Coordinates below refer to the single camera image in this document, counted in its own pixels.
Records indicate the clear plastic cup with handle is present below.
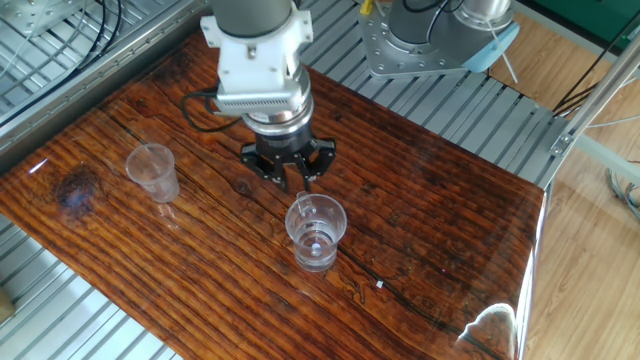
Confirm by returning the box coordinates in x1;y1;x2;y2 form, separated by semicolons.
284;191;348;274

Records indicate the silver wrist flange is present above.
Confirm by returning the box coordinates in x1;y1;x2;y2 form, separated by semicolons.
242;69;315;137

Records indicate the white zip tie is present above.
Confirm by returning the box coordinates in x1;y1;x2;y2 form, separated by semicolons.
483;19;520;85

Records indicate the aluminium table rail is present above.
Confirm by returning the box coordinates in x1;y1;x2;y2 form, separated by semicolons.
0;0;211;174

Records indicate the black floor cable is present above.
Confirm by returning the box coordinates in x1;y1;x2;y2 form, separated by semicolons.
552;9;640;119

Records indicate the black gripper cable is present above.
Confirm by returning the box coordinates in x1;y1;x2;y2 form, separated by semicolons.
179;87;241;134

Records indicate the coloured cable bundle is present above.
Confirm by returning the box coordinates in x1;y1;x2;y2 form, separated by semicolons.
607;159;640;221

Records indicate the thin black cable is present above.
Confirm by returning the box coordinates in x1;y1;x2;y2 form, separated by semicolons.
0;0;124;129
0;0;109;129

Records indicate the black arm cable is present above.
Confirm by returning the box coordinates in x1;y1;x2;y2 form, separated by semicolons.
402;0;454;44

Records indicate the glossy wood grain board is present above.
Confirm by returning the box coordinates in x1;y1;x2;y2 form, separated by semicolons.
0;29;546;360

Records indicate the white cable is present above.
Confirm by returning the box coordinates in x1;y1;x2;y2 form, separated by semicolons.
584;114;640;129

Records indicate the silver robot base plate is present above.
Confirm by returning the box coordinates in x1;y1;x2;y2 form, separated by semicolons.
357;4;474;80

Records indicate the aluminium frame post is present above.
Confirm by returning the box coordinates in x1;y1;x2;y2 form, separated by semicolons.
549;37;640;159

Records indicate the perforated silver plate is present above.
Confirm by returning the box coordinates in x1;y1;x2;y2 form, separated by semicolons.
0;0;89;39

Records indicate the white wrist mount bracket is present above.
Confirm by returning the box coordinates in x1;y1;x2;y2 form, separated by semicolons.
199;7;315;119

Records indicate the clear plain plastic cup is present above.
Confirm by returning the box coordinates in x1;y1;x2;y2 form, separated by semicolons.
124;143;181;204

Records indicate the grey frame crossbar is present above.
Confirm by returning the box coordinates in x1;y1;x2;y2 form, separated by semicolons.
574;134;640;186

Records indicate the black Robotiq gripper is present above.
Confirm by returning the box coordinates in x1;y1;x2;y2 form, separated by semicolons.
239;128;338;194

